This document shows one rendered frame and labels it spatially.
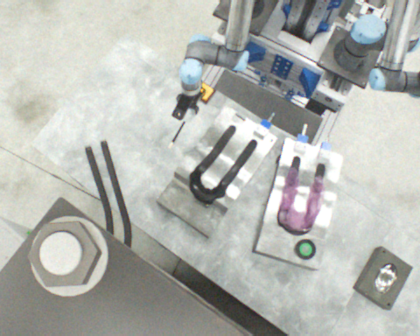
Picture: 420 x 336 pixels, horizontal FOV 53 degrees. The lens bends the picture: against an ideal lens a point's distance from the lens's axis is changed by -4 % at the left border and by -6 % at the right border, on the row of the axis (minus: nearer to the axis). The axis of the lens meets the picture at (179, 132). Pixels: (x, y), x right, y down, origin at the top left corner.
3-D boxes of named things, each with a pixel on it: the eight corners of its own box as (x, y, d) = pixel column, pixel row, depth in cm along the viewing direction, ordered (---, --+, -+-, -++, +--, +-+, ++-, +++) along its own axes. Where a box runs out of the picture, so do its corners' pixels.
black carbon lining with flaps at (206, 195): (229, 124, 189) (231, 116, 180) (261, 145, 186) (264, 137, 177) (181, 190, 180) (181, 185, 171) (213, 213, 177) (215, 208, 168)
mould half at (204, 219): (224, 112, 199) (227, 100, 186) (273, 144, 193) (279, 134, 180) (157, 202, 186) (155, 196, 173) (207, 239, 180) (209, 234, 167)
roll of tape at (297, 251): (296, 262, 165) (298, 262, 162) (290, 241, 168) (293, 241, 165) (316, 257, 166) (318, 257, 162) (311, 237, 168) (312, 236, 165)
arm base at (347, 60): (340, 34, 184) (348, 21, 175) (373, 50, 181) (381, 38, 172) (328, 60, 180) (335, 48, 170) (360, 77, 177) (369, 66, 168)
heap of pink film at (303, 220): (286, 164, 184) (290, 159, 176) (326, 178, 182) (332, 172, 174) (270, 224, 176) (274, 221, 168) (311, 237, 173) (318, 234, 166)
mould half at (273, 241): (283, 142, 193) (288, 133, 183) (339, 159, 190) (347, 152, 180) (251, 252, 178) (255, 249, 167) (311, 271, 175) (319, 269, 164)
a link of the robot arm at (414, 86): (394, 79, 150) (408, 64, 140) (423, 80, 149) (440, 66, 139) (396, 99, 147) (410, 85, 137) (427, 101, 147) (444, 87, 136)
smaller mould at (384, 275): (374, 247, 177) (381, 246, 170) (405, 268, 174) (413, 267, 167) (352, 288, 172) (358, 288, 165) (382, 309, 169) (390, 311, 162)
